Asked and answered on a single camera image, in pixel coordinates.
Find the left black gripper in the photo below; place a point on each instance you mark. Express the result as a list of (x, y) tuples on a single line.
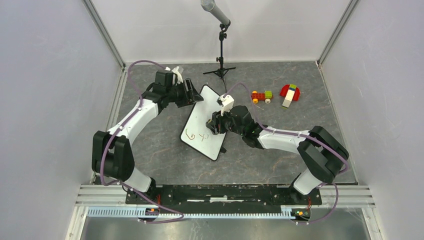
[(190, 97)]

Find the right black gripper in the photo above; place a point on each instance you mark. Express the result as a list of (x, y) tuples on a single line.
[(216, 116)]

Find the white whiteboard with red writing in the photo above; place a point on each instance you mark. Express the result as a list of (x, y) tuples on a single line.
[(195, 134)]

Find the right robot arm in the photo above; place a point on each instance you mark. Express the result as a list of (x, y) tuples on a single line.
[(323, 155)]

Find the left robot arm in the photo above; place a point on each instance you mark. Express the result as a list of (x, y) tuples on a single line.
[(112, 152)]

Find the black microphone tripod stand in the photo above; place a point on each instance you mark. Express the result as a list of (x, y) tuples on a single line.
[(221, 71)]

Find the red toy block car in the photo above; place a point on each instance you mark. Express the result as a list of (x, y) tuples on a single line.
[(265, 97)]

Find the red white toy block figure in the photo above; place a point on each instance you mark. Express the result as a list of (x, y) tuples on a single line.
[(290, 93)]

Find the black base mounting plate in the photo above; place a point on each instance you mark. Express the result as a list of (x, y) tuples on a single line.
[(228, 198)]

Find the grey microphone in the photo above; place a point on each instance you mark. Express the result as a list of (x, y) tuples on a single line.
[(211, 7)]

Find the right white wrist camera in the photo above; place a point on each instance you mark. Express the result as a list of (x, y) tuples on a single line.
[(226, 102)]

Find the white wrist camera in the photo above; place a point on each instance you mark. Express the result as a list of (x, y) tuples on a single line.
[(177, 71), (226, 102)]

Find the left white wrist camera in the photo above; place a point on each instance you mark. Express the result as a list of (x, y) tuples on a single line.
[(177, 71)]

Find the left corner aluminium post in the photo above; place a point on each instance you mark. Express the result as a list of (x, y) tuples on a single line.
[(94, 14)]

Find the corner aluminium post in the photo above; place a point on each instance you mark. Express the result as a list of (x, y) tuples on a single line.
[(352, 4), (94, 14)]

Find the aluminium frame rail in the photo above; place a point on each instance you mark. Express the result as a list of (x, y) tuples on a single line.
[(110, 201)]

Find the right corner aluminium post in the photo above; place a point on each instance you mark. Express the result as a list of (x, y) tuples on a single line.
[(352, 4)]

